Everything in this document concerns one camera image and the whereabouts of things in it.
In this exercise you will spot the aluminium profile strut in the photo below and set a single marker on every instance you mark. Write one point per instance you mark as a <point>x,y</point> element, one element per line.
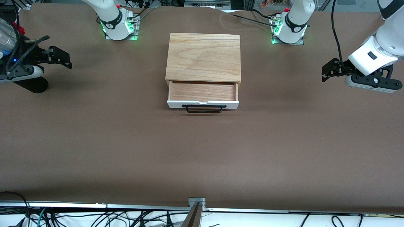
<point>193,217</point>

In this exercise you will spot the aluminium frame in background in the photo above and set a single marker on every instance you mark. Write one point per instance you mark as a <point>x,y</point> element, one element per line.
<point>206,3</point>

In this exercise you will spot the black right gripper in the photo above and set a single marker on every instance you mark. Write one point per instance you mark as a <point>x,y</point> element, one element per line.
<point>27,56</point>

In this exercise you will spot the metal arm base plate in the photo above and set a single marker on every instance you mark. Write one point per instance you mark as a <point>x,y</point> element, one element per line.
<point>300,41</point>
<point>132,37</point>

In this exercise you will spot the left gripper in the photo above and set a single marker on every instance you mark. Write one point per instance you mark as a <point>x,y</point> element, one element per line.
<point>341,68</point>

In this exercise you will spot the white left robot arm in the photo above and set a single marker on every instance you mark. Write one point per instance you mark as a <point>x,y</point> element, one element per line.
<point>296,19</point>

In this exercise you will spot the aluminium table edge rail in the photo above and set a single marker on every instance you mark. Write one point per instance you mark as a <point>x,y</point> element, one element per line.
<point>79,205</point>

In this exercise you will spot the aluminium corner profile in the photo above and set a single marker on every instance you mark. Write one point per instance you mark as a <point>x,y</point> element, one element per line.
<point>23,3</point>

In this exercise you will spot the black ribbed vase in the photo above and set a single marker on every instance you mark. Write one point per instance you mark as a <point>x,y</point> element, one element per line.
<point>34,85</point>

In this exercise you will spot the grey metal mounting bracket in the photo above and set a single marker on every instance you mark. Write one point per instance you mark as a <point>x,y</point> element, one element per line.
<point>197,201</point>

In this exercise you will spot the light wooden drawer cabinet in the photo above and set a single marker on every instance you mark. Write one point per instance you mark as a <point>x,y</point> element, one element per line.
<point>203,56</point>

